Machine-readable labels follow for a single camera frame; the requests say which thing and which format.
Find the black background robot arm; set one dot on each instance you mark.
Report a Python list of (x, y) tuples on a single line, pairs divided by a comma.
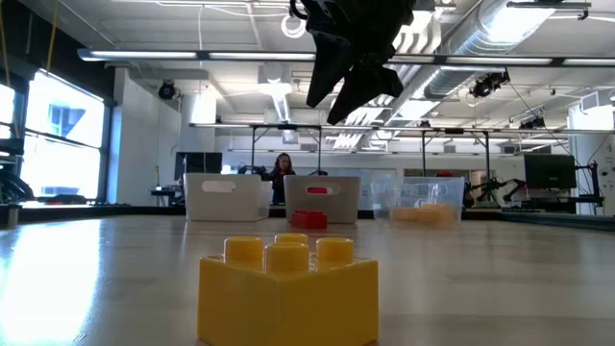
[(495, 186)]

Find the yellow two-by-two block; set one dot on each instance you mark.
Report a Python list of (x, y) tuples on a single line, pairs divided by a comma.
[(288, 298)]

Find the round black ceiling device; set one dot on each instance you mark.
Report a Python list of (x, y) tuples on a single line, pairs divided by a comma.
[(166, 90)]

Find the seated person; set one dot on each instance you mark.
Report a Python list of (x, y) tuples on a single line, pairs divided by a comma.
[(282, 175)]

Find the overhead light bar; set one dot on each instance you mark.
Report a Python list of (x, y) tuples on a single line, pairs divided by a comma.
[(240, 55)]

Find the white plastic bin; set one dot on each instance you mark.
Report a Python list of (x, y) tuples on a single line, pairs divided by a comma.
[(226, 204)]

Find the large bright window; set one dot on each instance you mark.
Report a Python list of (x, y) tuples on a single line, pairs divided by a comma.
[(62, 139)]

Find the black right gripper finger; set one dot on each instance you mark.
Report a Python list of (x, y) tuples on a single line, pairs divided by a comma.
[(329, 62), (365, 91)]

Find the black overhead camera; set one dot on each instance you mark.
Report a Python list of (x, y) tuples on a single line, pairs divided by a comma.
[(489, 84)]

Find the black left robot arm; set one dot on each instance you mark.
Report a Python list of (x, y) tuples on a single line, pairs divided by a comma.
[(9, 185)]

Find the black background gantry frame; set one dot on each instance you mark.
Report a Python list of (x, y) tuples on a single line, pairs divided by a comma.
[(288, 127)]

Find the clear plastic bin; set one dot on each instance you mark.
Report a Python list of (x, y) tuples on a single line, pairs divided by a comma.
[(418, 192)]

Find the grey plastic bin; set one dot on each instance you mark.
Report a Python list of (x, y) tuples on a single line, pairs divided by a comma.
[(322, 204)]

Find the black monitor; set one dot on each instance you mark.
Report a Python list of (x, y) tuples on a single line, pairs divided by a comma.
[(198, 164), (549, 171)]

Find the silver ventilation duct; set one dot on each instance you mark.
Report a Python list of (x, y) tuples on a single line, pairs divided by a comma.
[(480, 38)]

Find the dark red two-by-four block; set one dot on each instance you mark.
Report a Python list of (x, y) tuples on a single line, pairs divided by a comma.
[(317, 190), (310, 219)]

